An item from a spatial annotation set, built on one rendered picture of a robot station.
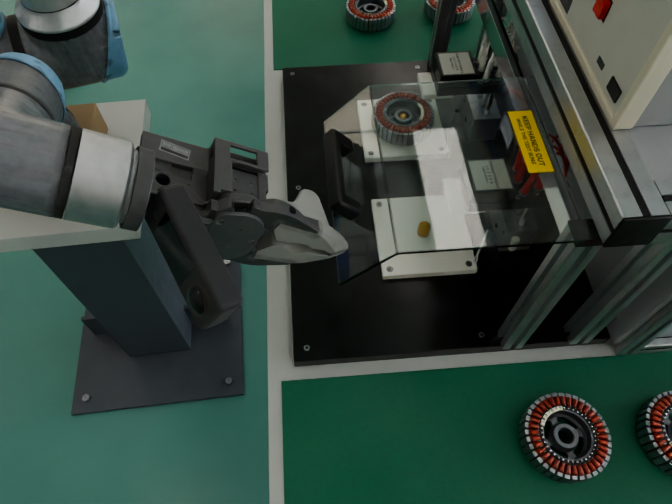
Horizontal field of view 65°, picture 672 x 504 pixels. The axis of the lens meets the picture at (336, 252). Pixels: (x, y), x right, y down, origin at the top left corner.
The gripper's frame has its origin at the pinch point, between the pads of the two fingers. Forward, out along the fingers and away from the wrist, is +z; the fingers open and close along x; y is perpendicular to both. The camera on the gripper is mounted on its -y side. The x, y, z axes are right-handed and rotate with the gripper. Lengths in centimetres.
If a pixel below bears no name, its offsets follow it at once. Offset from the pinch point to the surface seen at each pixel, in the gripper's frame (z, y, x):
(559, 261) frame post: 23.3, -1.0, -8.3
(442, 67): 25.9, 42.1, 0.9
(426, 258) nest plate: 27.5, 13.9, 15.8
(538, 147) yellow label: 20.1, 10.6, -12.7
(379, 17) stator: 29, 76, 15
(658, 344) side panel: 54, -4, 1
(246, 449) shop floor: 32, 4, 103
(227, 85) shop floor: 27, 150, 107
